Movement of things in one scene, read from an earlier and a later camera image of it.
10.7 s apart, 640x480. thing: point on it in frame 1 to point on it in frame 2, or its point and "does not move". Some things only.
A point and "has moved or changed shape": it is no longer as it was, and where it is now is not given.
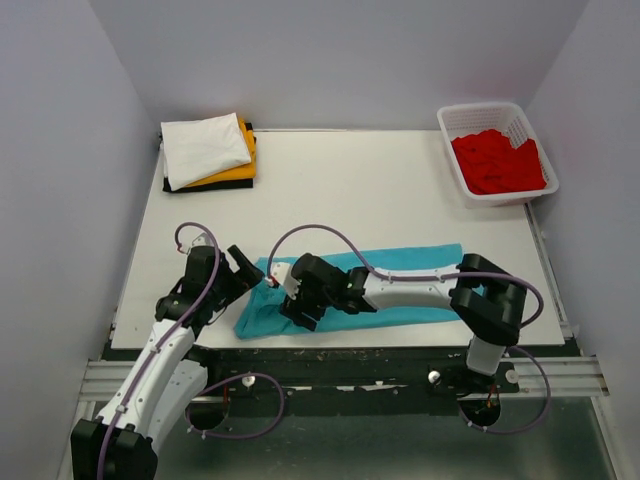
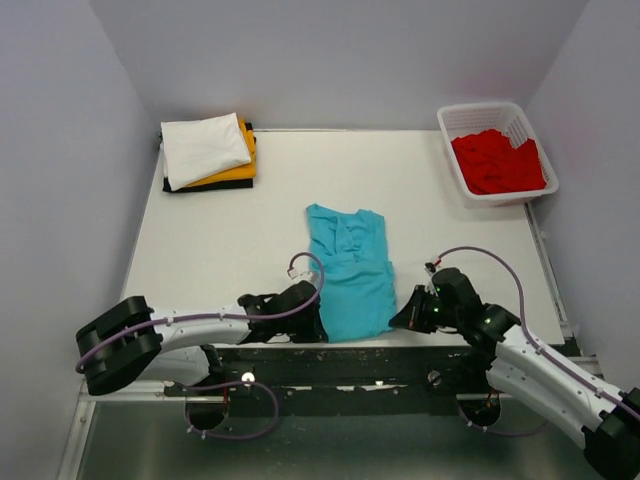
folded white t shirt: [193, 149] does not move
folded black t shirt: [245, 183] does not move
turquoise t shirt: [261, 312] has moved or changed shape
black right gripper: [292, 309] to [410, 317]
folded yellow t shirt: [244, 172] does not move
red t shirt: [490, 163] does not move
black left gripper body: [229, 284] to [304, 329]
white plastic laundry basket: [495, 155] does not move
